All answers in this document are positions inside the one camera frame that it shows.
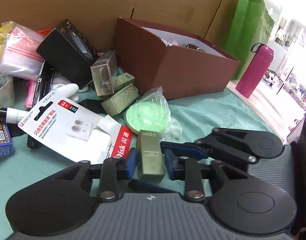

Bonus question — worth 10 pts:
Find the black charger box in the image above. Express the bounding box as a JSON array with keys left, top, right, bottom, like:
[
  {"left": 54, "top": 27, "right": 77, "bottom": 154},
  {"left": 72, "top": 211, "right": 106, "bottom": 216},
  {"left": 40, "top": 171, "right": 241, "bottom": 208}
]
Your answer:
[{"left": 36, "top": 19, "right": 98, "bottom": 88}]

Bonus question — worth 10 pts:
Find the green non-woven bag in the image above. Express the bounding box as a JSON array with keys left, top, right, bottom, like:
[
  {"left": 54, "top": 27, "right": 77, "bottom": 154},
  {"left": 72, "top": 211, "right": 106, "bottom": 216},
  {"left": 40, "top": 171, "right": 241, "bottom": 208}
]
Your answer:
[{"left": 224, "top": 0, "right": 274, "bottom": 80}]

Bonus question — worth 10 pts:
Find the olive green small box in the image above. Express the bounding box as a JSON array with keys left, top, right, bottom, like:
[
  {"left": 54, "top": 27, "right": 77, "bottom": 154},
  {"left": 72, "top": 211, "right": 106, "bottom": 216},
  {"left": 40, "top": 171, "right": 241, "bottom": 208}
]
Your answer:
[{"left": 136, "top": 130, "right": 165, "bottom": 183}]

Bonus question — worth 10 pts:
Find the SanDisk card package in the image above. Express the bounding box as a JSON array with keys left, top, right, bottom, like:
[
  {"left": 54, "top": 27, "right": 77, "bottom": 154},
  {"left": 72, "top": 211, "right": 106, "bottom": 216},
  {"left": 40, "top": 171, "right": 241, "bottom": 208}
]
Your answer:
[{"left": 18, "top": 92, "right": 133, "bottom": 164}]

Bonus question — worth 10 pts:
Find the white rounded bottle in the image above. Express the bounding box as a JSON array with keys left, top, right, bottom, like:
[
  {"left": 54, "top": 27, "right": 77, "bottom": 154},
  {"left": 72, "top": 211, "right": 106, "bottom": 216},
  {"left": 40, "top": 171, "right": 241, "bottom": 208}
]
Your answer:
[{"left": 52, "top": 83, "right": 80, "bottom": 102}]

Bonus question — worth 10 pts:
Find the gold patterned box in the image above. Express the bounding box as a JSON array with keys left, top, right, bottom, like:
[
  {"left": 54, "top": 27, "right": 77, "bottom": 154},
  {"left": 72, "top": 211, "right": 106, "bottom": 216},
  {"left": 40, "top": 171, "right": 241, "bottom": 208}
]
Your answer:
[{"left": 91, "top": 50, "right": 117, "bottom": 96}]

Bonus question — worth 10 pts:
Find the clear packing tape roll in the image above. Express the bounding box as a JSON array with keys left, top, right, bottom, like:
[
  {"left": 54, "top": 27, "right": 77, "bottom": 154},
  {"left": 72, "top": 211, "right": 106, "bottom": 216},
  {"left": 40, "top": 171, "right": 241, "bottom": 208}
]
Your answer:
[{"left": 0, "top": 74, "right": 15, "bottom": 107}]

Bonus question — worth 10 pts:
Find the large cardboard box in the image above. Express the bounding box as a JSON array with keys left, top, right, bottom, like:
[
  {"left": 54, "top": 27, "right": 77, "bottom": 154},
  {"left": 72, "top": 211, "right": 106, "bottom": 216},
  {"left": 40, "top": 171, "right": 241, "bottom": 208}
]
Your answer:
[{"left": 0, "top": 0, "right": 238, "bottom": 51}]

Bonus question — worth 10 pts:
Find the black long box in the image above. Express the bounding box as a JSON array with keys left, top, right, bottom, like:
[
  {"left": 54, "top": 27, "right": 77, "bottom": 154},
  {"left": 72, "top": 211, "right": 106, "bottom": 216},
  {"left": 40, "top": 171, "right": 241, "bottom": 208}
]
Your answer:
[{"left": 27, "top": 60, "right": 56, "bottom": 150}]

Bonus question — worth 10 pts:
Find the green disc in bag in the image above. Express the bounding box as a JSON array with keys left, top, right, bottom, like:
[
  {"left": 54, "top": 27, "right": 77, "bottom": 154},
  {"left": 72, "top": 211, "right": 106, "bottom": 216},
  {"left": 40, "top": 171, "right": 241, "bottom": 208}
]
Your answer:
[{"left": 124, "top": 87, "right": 182, "bottom": 141}]

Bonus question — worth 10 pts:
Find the playing cards box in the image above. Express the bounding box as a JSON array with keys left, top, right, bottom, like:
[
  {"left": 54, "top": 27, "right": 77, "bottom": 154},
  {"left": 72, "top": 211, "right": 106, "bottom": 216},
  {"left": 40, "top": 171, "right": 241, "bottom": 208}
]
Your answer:
[{"left": 0, "top": 122, "right": 14, "bottom": 158}]

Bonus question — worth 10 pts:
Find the pink thermos bottle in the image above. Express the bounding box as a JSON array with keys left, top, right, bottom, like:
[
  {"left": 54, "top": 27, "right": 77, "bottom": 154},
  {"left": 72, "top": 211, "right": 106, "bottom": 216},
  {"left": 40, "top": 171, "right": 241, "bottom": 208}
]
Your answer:
[{"left": 235, "top": 42, "right": 274, "bottom": 98}]

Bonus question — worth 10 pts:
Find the pink zip bags pack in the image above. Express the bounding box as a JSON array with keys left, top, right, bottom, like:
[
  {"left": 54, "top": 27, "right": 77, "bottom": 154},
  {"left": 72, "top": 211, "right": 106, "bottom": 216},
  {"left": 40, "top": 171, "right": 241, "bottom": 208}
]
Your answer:
[{"left": 0, "top": 21, "right": 45, "bottom": 81}]

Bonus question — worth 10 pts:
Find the dark red shoe box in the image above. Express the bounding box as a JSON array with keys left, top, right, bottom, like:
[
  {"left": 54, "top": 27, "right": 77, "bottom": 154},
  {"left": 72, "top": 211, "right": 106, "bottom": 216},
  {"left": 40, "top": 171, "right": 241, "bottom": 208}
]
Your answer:
[{"left": 113, "top": 18, "right": 240, "bottom": 100}]

